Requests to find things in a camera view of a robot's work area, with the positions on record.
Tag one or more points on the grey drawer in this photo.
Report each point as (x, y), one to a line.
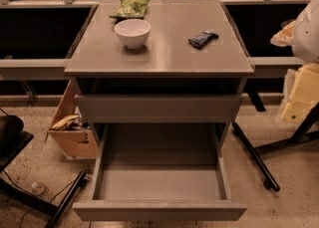
(178, 109)
(159, 172)

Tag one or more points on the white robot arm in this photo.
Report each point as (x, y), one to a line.
(301, 87)

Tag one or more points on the grey drawer cabinet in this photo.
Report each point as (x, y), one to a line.
(167, 64)

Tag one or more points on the grey top drawer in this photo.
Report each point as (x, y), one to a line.
(178, 109)

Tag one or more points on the white ceramic bowl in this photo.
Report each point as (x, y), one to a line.
(133, 33)

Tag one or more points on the dark blue snack bar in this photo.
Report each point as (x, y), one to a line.
(202, 39)

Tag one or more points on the wooden box on floor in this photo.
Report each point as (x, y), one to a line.
(76, 143)

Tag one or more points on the green chip bag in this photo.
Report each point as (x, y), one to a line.
(131, 9)

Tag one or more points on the crumpled snack bag in box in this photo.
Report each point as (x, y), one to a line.
(65, 122)

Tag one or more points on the black stand leg right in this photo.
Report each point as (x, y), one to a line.
(300, 136)

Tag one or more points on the black stand leg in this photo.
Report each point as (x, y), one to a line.
(53, 212)
(300, 136)

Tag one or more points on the black stand leg left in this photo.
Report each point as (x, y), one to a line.
(53, 212)

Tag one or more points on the black office chair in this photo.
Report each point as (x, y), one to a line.
(12, 138)

